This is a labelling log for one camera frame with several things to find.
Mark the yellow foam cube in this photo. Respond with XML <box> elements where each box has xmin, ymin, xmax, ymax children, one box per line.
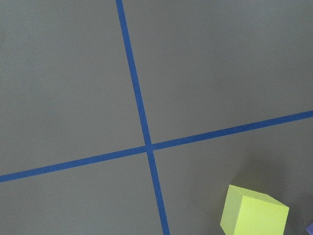
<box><xmin>220</xmin><ymin>185</ymin><xmax>289</xmax><ymax>235</ymax></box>

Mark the purple foam cube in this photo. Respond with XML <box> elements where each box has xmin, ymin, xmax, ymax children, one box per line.
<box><xmin>306</xmin><ymin>223</ymin><xmax>313</xmax><ymax>235</ymax></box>

